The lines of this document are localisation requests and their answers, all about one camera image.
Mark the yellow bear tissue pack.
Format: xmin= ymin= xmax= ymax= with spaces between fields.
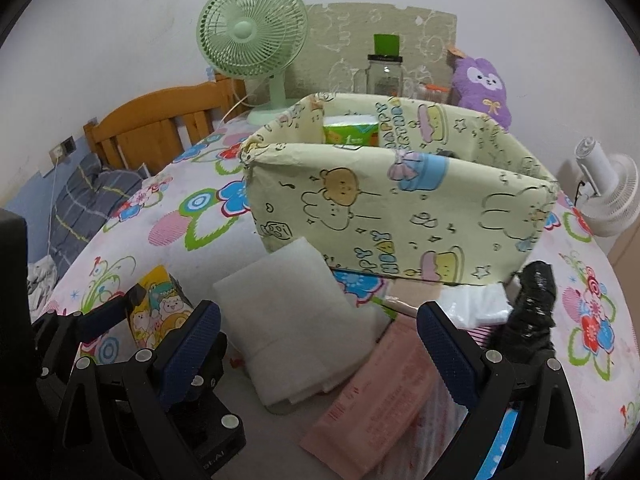
xmin=128 ymin=266 xmax=193 ymax=350

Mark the toothpick jar orange lid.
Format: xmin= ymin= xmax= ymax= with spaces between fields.
xmin=416 ymin=82 xmax=450 ymax=103

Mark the clear plastic bag roll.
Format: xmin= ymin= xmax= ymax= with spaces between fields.
xmin=399 ymin=324 xmax=507 ymax=480

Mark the green patterned board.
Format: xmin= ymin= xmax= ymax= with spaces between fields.
xmin=285 ymin=2 xmax=457 ymax=98

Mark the glass jar with handle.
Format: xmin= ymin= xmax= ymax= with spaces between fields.
xmin=354 ymin=54 xmax=404 ymax=98

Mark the beige cloth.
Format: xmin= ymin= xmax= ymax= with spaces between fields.
xmin=382 ymin=278 xmax=514 ymax=331

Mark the green desk fan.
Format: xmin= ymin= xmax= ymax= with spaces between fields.
xmin=196 ymin=0 xmax=308 ymax=126

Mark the black plastic bag roll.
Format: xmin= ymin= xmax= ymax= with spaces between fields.
xmin=488 ymin=260 xmax=556 ymax=364

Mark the wooden bed headboard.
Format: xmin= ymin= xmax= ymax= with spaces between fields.
xmin=84 ymin=76 xmax=246 ymax=174

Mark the yellow cartoon fabric box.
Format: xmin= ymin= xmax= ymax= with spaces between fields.
xmin=240 ymin=93 xmax=559 ymax=285

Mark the wall power socket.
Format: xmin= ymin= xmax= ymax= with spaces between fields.
xmin=49 ymin=136 xmax=76 ymax=166

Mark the floral tablecloth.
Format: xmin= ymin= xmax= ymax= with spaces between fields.
xmin=42 ymin=118 xmax=639 ymax=479

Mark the white tissue pack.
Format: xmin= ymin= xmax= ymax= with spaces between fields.
xmin=213 ymin=238 xmax=390 ymax=406

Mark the green plastic cup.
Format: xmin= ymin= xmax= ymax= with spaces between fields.
xmin=373 ymin=34 xmax=400 ymax=58

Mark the grey plaid pillow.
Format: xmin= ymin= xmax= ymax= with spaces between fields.
xmin=48 ymin=153 xmax=154 ymax=278

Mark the pink wet wipes pack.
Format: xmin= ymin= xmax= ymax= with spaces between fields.
xmin=299 ymin=314 xmax=439 ymax=479

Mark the crumpled white grey cloth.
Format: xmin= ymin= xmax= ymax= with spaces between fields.
xmin=27 ymin=255 xmax=58 ymax=314

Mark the white standing fan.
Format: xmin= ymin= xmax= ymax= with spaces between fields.
xmin=574 ymin=136 xmax=639 ymax=238

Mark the purple plush bunny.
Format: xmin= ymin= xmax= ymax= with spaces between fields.
xmin=448 ymin=46 xmax=512 ymax=130

